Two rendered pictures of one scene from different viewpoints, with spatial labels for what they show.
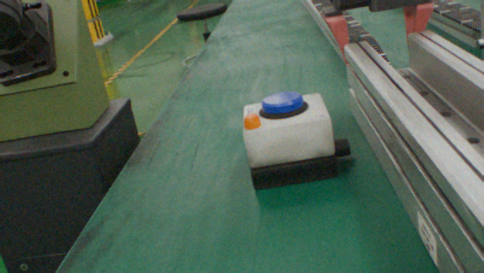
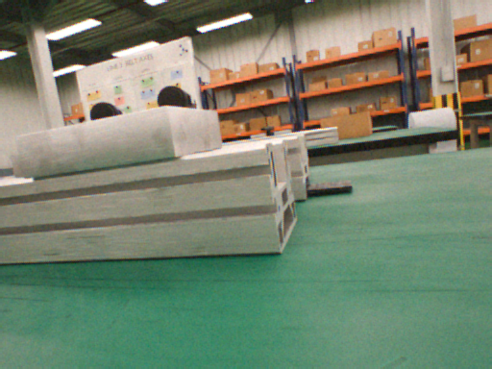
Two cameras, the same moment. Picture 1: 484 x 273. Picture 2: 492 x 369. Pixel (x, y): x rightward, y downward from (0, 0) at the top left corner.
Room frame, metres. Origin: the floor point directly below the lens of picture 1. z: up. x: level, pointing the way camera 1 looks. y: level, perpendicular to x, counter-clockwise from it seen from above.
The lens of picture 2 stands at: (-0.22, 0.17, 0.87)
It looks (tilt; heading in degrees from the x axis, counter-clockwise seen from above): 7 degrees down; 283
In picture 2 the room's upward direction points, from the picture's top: 9 degrees counter-clockwise
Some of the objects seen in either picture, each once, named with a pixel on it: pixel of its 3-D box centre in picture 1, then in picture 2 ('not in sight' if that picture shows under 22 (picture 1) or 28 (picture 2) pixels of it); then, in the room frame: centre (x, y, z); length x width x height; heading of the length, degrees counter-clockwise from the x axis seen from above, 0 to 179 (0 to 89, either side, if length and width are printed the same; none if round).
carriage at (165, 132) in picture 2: not in sight; (130, 156); (-0.04, -0.13, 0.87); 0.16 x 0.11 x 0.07; 176
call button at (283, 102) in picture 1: (283, 106); not in sight; (0.50, -0.04, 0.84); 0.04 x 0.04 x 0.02
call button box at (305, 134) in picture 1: (296, 136); not in sight; (0.50, -0.05, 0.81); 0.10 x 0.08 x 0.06; 86
